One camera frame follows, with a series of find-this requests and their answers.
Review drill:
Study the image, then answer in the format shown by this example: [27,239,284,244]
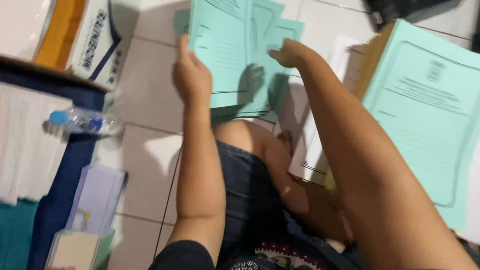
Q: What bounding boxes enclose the person's right hand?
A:
[268,38,320,76]

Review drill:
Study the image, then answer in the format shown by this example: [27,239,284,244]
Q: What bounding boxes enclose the person's left hand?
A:
[172,34,214,107]

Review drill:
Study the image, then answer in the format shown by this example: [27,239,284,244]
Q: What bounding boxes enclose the bundle of green covers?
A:
[173,0,305,124]

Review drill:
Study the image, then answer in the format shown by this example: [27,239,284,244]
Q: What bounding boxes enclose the white cardboard box blue print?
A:
[33,0,140,91]

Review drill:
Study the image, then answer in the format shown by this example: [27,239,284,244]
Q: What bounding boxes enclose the person's bare legs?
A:
[212,119,355,244]

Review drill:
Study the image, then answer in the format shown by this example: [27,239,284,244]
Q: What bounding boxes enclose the clear plastic water bottle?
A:
[49,106,125,137]

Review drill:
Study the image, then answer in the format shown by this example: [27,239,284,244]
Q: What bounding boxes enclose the person's dark denim shorts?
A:
[215,140,291,263]

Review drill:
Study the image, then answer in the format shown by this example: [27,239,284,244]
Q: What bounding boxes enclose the white printed paper sheets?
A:
[287,35,367,187]

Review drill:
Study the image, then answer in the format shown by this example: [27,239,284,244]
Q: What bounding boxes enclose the pile of pale purple papers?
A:
[65,163,129,238]

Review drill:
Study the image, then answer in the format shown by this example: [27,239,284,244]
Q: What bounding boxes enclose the dark blue box of papers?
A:
[0,55,110,270]

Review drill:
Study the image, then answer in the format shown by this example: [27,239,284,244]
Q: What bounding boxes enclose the person's black patterned shirt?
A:
[148,236,362,270]

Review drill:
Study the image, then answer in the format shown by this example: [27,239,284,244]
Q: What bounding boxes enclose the black bag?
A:
[364,0,465,31]

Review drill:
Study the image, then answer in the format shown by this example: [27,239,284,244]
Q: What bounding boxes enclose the small green-edged booklet stack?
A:
[44,228,116,270]

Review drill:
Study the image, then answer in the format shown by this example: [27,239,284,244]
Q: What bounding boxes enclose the large pile of green booklets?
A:
[353,19,480,244]

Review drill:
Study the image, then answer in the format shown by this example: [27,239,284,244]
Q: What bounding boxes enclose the teal mat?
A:
[0,198,40,270]

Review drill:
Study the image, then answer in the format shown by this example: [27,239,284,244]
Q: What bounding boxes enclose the thin black cable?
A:
[152,144,184,263]

